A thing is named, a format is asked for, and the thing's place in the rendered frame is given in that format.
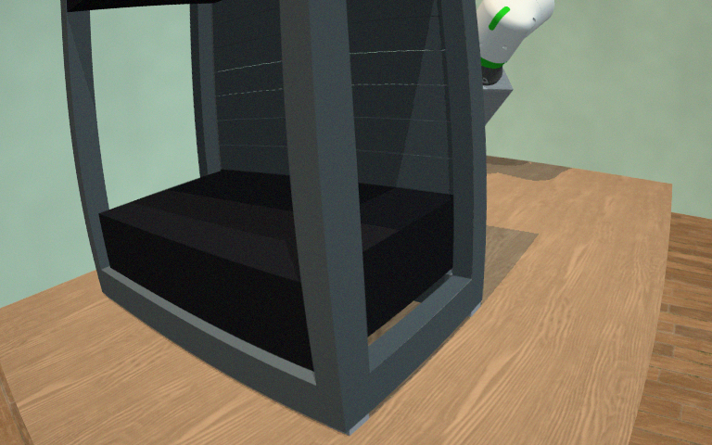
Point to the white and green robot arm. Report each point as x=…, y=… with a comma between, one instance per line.
x=502, y=26

